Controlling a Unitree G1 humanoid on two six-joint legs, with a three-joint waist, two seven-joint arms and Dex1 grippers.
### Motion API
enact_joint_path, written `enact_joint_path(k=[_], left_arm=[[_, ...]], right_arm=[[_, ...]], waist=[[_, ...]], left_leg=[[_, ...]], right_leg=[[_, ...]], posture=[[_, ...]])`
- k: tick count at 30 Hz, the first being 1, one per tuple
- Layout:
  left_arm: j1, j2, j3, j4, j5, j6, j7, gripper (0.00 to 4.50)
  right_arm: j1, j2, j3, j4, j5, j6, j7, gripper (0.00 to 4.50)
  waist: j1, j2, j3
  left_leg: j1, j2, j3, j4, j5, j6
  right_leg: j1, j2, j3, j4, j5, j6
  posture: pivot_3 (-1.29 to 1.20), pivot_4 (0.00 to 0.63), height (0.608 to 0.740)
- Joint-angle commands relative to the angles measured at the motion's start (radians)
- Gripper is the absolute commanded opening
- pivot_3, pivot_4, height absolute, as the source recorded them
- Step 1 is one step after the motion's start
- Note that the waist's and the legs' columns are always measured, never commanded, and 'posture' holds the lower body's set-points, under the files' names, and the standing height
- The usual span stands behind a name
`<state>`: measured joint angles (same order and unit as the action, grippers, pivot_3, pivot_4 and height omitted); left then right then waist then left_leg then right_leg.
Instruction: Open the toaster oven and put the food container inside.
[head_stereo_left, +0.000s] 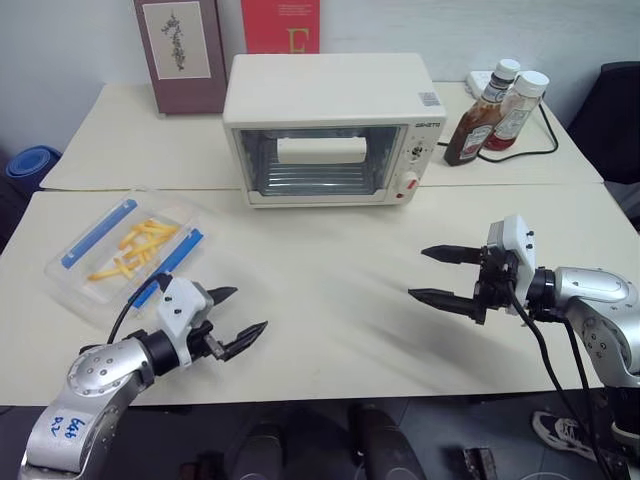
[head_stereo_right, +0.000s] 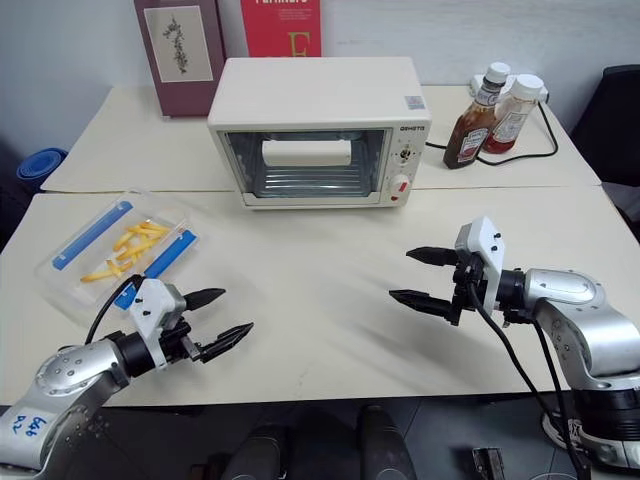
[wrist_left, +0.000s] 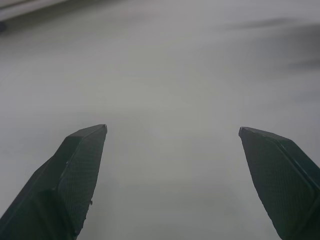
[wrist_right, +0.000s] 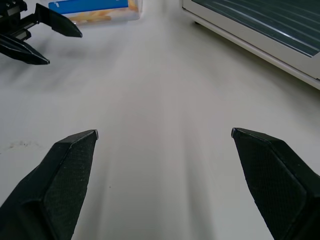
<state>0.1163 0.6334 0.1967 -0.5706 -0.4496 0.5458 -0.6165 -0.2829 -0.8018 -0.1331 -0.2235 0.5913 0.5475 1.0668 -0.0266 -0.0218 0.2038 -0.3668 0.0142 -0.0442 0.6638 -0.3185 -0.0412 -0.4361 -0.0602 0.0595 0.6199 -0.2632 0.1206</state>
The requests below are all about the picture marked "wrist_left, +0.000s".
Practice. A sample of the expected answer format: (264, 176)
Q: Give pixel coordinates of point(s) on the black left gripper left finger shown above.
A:
(62, 185)

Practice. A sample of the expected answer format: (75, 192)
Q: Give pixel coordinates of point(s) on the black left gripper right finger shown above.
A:
(282, 180)

